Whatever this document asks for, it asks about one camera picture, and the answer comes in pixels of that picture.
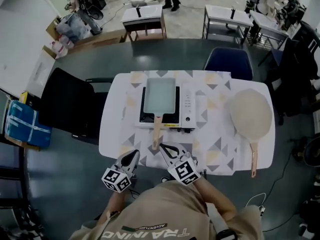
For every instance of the blue chair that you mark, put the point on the blue chair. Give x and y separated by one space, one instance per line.
227 61

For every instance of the black floor fan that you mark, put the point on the black floor fan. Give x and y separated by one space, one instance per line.
310 154

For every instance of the white sink table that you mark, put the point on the white sink table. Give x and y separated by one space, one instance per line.
267 24
222 14

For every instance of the rectangular pan with wooden handle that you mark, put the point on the rectangular pan with wooden handle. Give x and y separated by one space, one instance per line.
158 96

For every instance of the black faucet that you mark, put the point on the black faucet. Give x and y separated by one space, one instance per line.
138 11
233 12

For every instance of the black headrest office chair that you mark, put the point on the black headrest office chair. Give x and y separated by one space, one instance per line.
292 84

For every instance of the person's right forearm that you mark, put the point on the person's right forearm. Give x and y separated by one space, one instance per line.
215 199

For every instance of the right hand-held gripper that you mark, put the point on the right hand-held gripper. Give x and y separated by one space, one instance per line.
185 172

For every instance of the wooden sink cabinet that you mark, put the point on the wooden sink cabinet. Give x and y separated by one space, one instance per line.
147 11

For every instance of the white portable induction cooktop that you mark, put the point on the white portable induction cooktop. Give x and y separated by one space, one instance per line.
187 101

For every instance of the cream round frying pan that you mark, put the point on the cream round frying pan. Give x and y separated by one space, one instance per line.
250 114

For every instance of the white flat cardboard box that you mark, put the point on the white flat cardboard box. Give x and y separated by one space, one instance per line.
41 71

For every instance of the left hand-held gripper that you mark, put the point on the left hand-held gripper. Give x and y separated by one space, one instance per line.
116 180

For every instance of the yellow and black box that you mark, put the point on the yellow and black box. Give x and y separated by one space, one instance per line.
28 99

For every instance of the white plastic bag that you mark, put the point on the white plastic bag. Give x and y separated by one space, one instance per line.
59 50
67 41

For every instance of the blue wrapped package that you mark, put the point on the blue wrapped package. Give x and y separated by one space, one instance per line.
22 124

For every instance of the translucent plastic bag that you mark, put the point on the translucent plastic bag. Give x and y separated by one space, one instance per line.
73 27

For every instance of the black armrest office chair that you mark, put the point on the black armrest office chair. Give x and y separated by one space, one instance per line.
65 101

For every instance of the white triangle patterned tablecloth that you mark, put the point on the white triangle patterned tablecloth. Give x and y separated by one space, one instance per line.
212 139

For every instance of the brown cardboard box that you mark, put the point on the brown cardboard box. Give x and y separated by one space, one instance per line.
52 29
100 40

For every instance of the person's left forearm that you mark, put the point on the person's left forearm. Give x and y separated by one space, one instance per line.
112 204

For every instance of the person's beige shirt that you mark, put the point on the person's beige shirt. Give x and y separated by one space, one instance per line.
162 209

